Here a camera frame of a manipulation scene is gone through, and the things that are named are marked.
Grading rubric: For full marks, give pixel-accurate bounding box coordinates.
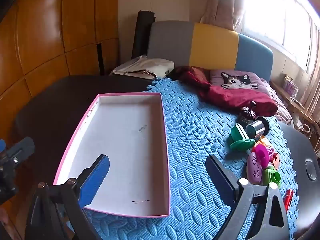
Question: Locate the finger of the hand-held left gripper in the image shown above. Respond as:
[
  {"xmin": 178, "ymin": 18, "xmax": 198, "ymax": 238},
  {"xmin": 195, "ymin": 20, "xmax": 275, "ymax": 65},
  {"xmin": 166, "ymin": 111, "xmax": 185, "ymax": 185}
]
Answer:
[{"xmin": 0, "ymin": 137, "xmax": 35, "ymax": 200}]

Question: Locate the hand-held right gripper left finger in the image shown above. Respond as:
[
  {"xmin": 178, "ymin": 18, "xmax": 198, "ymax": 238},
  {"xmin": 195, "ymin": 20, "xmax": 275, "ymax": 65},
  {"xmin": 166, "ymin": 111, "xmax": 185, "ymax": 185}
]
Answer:
[{"xmin": 25, "ymin": 154, "xmax": 110, "ymax": 240}]

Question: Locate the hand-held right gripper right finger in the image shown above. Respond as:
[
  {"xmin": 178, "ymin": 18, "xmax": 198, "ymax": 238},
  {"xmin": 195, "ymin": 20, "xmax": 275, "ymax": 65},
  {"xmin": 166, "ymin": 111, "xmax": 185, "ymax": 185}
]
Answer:
[{"xmin": 205, "ymin": 155, "xmax": 292, "ymax": 240}]

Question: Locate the purple oval toy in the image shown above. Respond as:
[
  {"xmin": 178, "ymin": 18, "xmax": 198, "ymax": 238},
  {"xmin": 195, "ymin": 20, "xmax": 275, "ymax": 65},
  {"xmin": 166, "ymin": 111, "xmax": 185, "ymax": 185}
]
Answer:
[{"xmin": 246, "ymin": 152, "xmax": 263, "ymax": 183}]

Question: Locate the dark green plastic toy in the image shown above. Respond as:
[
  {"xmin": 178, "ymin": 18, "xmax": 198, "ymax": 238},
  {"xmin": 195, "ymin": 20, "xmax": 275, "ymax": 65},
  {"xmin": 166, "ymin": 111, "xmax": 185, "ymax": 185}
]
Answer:
[{"xmin": 229, "ymin": 124, "xmax": 256, "ymax": 152}]

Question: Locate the pink cardboard box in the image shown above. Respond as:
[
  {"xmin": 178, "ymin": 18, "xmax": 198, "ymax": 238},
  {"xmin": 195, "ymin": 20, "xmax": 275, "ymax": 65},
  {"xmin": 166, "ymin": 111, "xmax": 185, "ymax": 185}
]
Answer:
[{"xmin": 53, "ymin": 92, "xmax": 172, "ymax": 217}]

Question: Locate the magenta disc toy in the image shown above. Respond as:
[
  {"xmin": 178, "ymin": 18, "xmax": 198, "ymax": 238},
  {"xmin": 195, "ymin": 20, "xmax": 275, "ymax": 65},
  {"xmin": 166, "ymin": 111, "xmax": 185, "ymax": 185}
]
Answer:
[{"xmin": 254, "ymin": 144, "xmax": 275, "ymax": 167}]

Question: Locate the light green plastic toy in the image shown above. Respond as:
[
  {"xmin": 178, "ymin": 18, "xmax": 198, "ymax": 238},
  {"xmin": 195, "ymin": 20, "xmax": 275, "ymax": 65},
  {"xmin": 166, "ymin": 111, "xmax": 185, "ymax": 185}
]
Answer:
[{"xmin": 261, "ymin": 165, "xmax": 282, "ymax": 189}]

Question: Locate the clear jar black lid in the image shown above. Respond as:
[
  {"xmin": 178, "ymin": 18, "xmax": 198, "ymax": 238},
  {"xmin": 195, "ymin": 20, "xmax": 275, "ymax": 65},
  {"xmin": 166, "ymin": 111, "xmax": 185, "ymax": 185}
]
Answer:
[{"xmin": 245, "ymin": 117, "xmax": 270, "ymax": 139}]

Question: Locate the glossy red toy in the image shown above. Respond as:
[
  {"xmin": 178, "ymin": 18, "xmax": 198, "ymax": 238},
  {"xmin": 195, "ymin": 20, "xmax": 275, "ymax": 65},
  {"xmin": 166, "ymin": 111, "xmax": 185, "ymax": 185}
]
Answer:
[{"xmin": 284, "ymin": 189, "xmax": 293, "ymax": 212}]

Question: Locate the dark brown toy figure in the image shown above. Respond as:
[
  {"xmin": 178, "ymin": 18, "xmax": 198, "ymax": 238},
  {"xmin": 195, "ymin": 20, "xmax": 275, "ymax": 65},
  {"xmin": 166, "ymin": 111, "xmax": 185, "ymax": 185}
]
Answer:
[{"xmin": 239, "ymin": 100, "xmax": 258, "ymax": 119}]

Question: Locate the blue foam mat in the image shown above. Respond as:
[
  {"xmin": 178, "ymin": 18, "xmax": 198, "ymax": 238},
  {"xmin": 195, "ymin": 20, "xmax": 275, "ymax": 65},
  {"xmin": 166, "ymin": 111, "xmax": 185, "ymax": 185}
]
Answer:
[{"xmin": 82, "ymin": 77, "xmax": 299, "ymax": 240}]

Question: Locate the maroon blanket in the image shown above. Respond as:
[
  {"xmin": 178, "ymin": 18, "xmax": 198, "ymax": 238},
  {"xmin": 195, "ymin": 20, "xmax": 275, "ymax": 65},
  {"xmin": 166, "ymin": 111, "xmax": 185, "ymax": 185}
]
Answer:
[{"xmin": 197, "ymin": 75, "xmax": 278, "ymax": 117}]

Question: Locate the mauve bed sheet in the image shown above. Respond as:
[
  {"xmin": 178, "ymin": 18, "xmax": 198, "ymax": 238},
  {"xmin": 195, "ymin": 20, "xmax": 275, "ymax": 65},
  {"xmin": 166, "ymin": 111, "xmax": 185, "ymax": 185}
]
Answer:
[{"xmin": 260, "ymin": 77, "xmax": 293, "ymax": 125}]

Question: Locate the purple animal print pillow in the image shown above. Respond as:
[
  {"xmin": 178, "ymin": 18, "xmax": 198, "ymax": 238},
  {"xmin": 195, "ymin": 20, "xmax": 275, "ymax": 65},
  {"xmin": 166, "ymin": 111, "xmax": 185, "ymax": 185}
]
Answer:
[{"xmin": 210, "ymin": 69, "xmax": 272, "ymax": 98}]

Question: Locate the wooden shelf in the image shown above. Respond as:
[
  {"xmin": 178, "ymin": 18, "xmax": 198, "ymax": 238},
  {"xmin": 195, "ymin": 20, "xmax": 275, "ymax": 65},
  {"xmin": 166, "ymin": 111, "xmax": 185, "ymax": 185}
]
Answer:
[{"xmin": 270, "ymin": 80, "xmax": 320, "ymax": 130}]

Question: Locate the maroon pillow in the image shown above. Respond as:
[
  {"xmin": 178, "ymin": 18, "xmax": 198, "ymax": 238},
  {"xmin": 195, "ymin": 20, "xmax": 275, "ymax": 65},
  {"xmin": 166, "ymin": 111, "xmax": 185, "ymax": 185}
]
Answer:
[{"xmin": 175, "ymin": 66, "xmax": 212, "ymax": 84}]

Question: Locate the purple box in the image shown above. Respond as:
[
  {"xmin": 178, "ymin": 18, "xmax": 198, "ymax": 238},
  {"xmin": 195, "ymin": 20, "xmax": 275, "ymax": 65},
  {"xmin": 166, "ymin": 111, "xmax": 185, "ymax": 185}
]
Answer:
[{"xmin": 283, "ymin": 74, "xmax": 299, "ymax": 98}]

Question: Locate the wooden wardrobe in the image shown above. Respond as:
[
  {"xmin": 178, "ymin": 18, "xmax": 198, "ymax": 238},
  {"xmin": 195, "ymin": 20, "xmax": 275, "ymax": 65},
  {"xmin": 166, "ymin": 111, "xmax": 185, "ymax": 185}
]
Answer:
[{"xmin": 0, "ymin": 0, "xmax": 120, "ymax": 140}]

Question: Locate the grey yellow blue headboard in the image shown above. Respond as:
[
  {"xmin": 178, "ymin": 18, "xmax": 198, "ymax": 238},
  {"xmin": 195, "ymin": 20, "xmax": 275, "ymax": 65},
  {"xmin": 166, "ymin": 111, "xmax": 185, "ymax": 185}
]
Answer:
[{"xmin": 147, "ymin": 21, "xmax": 273, "ymax": 83}]

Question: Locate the black rolled mat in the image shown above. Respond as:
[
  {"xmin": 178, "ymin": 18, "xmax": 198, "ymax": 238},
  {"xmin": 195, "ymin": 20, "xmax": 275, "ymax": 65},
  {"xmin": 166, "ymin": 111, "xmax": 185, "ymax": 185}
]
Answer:
[{"xmin": 132, "ymin": 11, "xmax": 156, "ymax": 60}]

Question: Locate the window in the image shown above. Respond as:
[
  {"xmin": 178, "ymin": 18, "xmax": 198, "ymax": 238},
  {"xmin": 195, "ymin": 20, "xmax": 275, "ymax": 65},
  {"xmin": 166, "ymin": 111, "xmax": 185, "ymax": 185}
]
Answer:
[{"xmin": 240, "ymin": 0, "xmax": 320, "ymax": 73}]

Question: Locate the beige curtain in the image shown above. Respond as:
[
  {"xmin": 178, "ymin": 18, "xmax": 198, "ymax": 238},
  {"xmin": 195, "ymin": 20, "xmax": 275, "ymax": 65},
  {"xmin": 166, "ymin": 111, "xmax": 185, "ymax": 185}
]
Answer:
[{"xmin": 200, "ymin": 0, "xmax": 247, "ymax": 33}]

